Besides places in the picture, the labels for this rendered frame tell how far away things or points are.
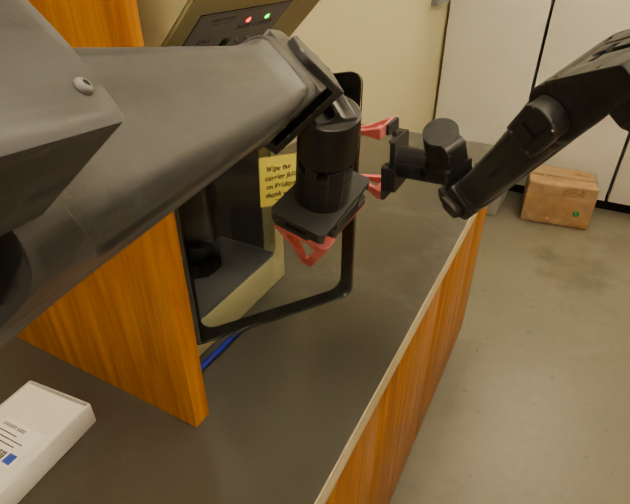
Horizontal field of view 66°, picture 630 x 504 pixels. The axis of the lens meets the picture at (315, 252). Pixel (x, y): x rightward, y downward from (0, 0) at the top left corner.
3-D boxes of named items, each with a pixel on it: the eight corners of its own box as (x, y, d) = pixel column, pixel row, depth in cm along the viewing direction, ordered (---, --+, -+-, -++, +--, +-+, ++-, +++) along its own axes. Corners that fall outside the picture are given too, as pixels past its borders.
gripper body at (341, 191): (269, 221, 51) (267, 168, 45) (320, 168, 56) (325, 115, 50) (321, 249, 49) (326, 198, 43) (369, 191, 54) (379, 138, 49)
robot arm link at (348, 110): (309, 126, 40) (373, 115, 41) (286, 79, 44) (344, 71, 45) (306, 186, 45) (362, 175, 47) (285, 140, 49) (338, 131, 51)
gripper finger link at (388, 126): (359, 111, 91) (406, 117, 87) (359, 146, 95) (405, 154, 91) (343, 123, 86) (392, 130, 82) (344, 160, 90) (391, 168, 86)
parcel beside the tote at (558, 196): (518, 220, 320) (529, 180, 305) (520, 200, 346) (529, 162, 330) (586, 231, 307) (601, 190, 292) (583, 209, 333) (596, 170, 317)
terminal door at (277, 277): (189, 345, 78) (142, 95, 57) (350, 292, 90) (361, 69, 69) (190, 348, 78) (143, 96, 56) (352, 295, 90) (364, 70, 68)
